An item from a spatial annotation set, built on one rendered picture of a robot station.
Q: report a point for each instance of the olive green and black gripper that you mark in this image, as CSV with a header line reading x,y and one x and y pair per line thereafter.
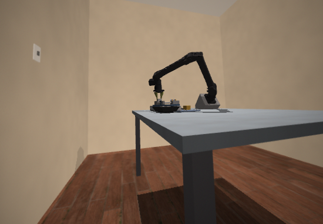
x,y
159,90

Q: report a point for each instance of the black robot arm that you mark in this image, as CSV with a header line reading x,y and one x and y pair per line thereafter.
x,y
189,58

